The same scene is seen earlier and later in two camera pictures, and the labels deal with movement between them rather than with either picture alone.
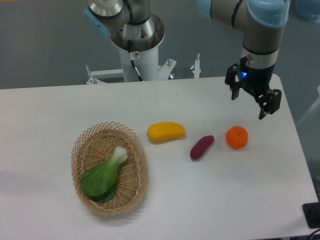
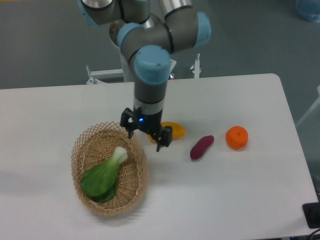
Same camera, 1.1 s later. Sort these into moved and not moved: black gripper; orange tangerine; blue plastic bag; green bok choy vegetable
Moved: black gripper
Not moved: green bok choy vegetable; orange tangerine; blue plastic bag
